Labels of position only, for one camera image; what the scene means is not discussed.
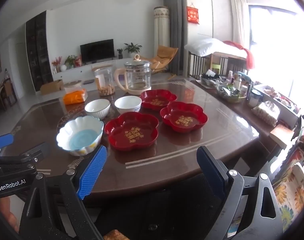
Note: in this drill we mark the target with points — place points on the red cloth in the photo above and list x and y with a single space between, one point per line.
249 57

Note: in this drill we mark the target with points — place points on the cardboard box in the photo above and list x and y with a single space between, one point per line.
50 87

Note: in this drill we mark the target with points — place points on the white pillow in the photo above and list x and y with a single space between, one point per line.
204 47

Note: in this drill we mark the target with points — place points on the green small stool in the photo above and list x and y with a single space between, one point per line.
216 68

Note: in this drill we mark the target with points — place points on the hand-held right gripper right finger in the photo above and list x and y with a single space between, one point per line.
211 173

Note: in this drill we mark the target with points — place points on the person's left hand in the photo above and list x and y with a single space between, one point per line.
7 213

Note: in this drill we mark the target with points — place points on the scalloped bowl blue inside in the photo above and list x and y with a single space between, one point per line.
79 135

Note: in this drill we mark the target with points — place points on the flat-screen television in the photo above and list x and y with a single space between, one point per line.
97 51

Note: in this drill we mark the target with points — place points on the large potted green plant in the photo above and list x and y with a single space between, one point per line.
132 48

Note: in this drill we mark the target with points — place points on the red wall hanging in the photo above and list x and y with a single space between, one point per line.
193 15

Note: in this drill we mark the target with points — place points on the white storage box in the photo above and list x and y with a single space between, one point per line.
279 97

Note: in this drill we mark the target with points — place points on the clear plastic snack jar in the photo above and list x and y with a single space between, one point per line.
105 81

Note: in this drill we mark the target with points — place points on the red flower-shaped plate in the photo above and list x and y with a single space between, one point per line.
183 120
157 100
132 132

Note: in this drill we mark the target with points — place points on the floral printed cloth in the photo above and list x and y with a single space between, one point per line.
294 192

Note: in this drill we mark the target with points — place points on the white bowl blue pattern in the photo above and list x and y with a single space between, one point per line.
128 105

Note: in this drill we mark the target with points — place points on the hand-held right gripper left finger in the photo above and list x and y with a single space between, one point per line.
92 172

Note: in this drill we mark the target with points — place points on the orange tissue pack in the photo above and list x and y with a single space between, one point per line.
74 97

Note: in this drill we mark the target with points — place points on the red flowers bouquet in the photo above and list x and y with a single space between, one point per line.
56 62

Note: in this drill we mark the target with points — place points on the white curtain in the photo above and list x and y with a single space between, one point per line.
238 20

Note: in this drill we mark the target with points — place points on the leafy plant with red decoration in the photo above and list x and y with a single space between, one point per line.
70 60

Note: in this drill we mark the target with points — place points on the dark display cabinet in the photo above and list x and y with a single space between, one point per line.
39 52

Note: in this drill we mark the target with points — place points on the glass jar white lid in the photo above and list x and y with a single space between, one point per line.
254 98

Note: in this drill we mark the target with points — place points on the small potted green plant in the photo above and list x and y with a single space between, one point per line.
120 53

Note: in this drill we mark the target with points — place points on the orange lounge chair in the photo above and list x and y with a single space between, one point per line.
163 56

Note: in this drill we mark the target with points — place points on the grey curtain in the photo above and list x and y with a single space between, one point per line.
175 30

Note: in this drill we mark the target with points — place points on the floor-standing air conditioner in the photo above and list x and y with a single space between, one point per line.
162 30

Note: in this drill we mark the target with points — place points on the basket of cosmetics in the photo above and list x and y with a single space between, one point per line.
230 95

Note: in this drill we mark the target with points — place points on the wooden crib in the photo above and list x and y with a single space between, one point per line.
199 65

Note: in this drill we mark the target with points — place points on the white television cabinet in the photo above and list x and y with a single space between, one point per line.
74 73

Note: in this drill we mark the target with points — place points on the white ribbed bowl dark rim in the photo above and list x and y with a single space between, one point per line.
97 106

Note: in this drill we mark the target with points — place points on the wooden dining chair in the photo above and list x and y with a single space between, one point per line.
7 92

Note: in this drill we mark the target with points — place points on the white round vase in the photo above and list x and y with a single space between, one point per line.
63 67

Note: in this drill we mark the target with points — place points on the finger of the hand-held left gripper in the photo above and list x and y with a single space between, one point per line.
2 140
36 152

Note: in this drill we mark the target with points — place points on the round wooden-top stool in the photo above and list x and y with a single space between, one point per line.
72 86

